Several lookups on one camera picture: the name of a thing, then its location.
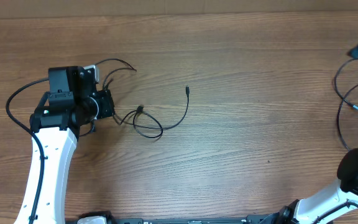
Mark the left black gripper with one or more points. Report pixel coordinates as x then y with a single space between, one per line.
104 96

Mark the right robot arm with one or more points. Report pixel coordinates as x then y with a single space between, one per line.
341 196

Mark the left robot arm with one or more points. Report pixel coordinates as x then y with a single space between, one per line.
71 102

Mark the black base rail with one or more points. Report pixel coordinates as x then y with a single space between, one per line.
249 219

